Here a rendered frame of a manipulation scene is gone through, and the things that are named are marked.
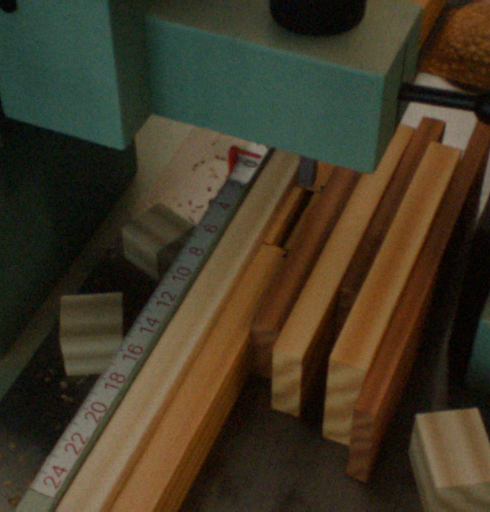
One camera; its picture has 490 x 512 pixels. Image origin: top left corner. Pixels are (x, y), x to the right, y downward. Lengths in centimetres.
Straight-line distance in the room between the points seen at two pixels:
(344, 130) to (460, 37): 27
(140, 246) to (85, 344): 10
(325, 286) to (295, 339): 4
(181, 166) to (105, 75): 33
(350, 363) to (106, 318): 24
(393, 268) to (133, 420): 16
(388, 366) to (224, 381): 9
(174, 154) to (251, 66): 34
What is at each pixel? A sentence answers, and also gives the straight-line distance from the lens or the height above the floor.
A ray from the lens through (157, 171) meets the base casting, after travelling 90.
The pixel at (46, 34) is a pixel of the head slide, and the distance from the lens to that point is 59.
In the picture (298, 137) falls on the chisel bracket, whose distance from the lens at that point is 60.
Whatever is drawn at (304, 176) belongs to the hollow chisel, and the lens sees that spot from 66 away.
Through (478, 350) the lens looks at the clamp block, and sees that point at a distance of 61.
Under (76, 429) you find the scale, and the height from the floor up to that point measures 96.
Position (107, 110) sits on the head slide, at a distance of 60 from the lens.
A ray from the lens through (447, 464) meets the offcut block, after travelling 57.
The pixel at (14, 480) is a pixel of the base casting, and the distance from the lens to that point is 73.
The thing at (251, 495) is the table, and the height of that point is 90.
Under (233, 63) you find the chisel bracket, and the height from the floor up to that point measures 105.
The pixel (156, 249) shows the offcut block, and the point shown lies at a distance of 79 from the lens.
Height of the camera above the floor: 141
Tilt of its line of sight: 47 degrees down
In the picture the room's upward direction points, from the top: straight up
